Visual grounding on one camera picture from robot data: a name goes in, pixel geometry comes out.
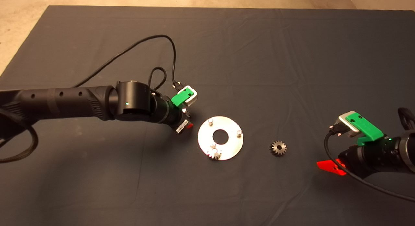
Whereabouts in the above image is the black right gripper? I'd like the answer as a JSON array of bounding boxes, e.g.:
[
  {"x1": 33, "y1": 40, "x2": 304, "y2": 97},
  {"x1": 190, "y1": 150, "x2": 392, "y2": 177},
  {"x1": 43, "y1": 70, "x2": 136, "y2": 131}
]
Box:
[{"x1": 317, "y1": 138, "x2": 401, "y2": 179}]

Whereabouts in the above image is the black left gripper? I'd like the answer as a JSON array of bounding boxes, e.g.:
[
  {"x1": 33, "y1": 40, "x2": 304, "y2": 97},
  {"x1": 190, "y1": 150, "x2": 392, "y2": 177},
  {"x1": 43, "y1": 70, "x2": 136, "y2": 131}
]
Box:
[{"x1": 164, "y1": 101, "x2": 194, "y2": 134}]

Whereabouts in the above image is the round metal carrier plate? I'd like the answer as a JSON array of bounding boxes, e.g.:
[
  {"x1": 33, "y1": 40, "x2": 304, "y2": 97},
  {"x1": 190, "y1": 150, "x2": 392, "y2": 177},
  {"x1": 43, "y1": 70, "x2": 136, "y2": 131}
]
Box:
[{"x1": 198, "y1": 116, "x2": 243, "y2": 161}]

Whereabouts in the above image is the dark grey table cloth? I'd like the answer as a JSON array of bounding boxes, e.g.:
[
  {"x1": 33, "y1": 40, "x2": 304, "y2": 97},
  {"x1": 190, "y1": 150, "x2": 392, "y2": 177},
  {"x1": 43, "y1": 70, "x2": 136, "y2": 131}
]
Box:
[{"x1": 0, "y1": 5, "x2": 415, "y2": 226}]

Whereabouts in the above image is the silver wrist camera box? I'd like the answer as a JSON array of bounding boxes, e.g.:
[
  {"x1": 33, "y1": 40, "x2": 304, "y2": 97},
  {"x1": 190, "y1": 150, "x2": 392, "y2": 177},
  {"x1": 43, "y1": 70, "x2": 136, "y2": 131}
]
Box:
[
  {"x1": 177, "y1": 85, "x2": 198, "y2": 106},
  {"x1": 338, "y1": 111, "x2": 360, "y2": 138}
]

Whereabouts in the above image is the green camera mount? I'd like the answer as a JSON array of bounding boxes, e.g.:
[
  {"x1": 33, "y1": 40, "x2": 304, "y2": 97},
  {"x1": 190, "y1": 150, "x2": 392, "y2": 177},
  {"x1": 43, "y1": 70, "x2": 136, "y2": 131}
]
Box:
[
  {"x1": 171, "y1": 88, "x2": 194, "y2": 107},
  {"x1": 344, "y1": 112, "x2": 385, "y2": 145}
]

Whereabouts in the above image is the black braided cable loop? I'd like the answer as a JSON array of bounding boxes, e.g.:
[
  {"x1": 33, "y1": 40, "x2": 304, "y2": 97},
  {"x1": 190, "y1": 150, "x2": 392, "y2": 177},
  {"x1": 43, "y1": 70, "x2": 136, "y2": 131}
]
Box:
[
  {"x1": 398, "y1": 107, "x2": 415, "y2": 131},
  {"x1": 148, "y1": 67, "x2": 167, "y2": 90}
]

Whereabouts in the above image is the thick black braided cable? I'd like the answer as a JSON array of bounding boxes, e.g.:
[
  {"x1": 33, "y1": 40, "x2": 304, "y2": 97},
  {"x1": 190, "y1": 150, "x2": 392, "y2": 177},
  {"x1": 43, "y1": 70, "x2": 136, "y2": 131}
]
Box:
[{"x1": 0, "y1": 109, "x2": 39, "y2": 163}]

